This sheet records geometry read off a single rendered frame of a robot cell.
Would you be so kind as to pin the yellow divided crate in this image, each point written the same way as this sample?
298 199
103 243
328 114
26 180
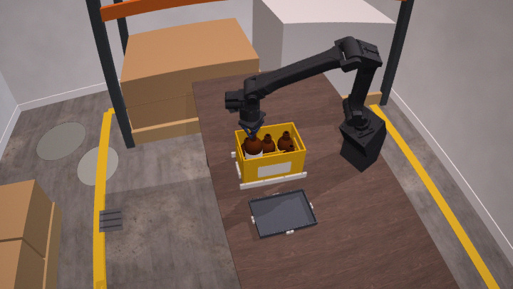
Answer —
273 164

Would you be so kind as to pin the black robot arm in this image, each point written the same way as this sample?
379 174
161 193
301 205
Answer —
359 55

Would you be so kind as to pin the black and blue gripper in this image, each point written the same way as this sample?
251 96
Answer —
255 121

